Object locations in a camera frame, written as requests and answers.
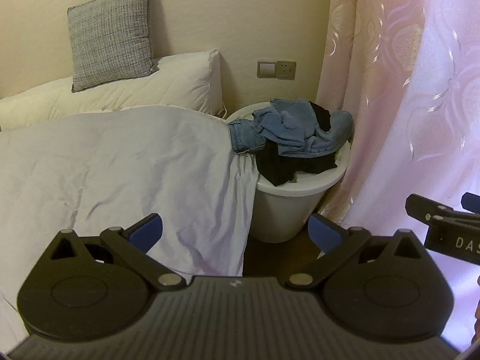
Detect blue denim jeans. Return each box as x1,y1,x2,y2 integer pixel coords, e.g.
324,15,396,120
227,98,354,158

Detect lavender duvet cover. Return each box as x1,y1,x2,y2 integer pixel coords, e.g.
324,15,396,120
1,106,259,352

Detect white laundry basket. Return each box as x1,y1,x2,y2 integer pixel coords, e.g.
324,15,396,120
227,100,352,243

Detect pink floral curtain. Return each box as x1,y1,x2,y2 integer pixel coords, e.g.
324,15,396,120
315,0,480,346

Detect black garment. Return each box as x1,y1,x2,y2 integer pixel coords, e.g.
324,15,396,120
255,102,337,186

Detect white pillow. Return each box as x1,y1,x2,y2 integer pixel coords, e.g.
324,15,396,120
1,49,224,132

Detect grey woven cushion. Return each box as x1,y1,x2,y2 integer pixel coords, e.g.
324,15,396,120
67,0,155,93

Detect wall switch and socket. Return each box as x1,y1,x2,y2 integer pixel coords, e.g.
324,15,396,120
257,60,297,80

